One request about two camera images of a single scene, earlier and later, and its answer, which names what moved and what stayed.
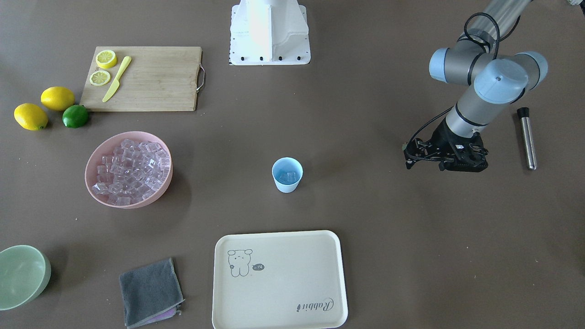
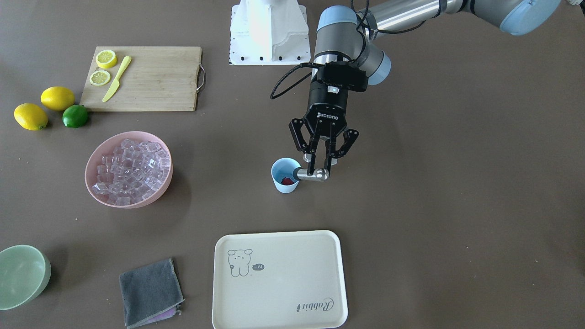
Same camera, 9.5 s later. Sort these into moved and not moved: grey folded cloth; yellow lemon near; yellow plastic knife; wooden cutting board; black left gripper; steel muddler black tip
Moved: steel muddler black tip; black left gripper
Not moved: grey folded cloth; wooden cutting board; yellow plastic knife; yellow lemon near
